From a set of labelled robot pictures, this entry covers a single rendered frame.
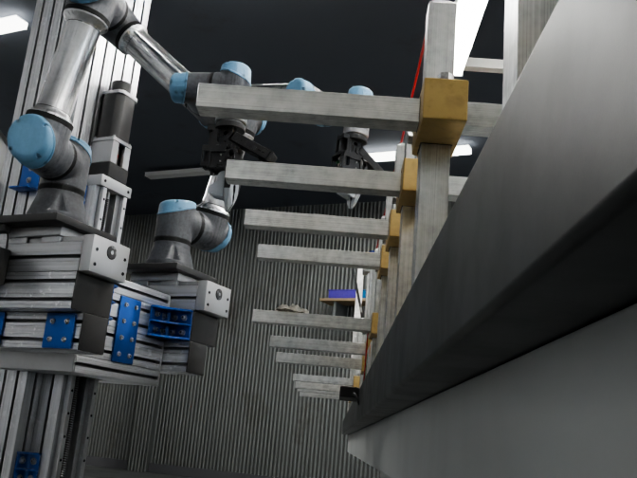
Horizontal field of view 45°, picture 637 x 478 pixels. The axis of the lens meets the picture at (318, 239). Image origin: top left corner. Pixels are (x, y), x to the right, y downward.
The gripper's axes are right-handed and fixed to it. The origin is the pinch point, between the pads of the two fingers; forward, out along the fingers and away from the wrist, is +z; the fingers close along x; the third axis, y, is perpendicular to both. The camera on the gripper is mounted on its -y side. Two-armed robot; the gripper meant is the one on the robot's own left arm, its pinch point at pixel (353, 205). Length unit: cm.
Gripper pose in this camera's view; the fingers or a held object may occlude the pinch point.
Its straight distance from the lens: 219.5
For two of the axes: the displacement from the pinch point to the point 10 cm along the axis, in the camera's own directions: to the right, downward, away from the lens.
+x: 5.1, -1.4, -8.5
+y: -8.5, -2.3, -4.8
